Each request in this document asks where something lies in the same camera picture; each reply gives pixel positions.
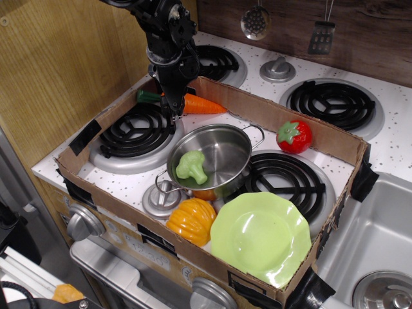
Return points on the silver stovetop knob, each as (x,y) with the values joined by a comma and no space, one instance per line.
(277,71)
(161,199)

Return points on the orange toy pumpkin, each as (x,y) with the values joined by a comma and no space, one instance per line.
(192,220)

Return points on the green plastic plate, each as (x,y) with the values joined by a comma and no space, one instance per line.
(263,235)

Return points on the brown cardboard fence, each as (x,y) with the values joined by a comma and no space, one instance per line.
(305,287)

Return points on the front left black burner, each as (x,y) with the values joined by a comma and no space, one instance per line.
(137,142)

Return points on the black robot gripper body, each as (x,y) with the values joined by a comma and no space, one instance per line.
(173,75)

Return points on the hanging steel slotted spoon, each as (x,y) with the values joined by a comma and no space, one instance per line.
(256,22)

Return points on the right silver oven knob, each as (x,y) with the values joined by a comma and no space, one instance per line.
(207,294)

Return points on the silver toy sink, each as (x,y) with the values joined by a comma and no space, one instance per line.
(373,235)

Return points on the left silver oven knob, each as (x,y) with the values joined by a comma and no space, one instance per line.
(83,223)

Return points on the silver oven door handle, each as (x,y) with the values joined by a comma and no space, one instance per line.
(129,283)

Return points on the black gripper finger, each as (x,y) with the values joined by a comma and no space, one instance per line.
(172,108)

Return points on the silver oven knob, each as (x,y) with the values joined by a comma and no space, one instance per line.
(83,223)
(207,294)

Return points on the silver sink drain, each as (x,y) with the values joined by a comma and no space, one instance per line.
(382,289)

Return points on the red toy tomato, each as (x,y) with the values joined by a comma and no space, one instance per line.
(294,137)

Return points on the orange toy carrot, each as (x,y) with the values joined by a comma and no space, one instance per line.
(193,103)

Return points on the hanging steel spatula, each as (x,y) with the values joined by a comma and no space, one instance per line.
(322,33)

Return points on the green toy broccoli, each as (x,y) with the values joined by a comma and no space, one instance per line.
(191,166)

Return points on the silver back stovetop knob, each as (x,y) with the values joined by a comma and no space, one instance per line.
(277,71)

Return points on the small steel pot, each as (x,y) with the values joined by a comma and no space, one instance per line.
(227,151)

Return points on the orange object bottom left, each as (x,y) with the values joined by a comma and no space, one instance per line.
(66,293)

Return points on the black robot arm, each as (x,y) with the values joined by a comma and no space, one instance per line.
(171,50)

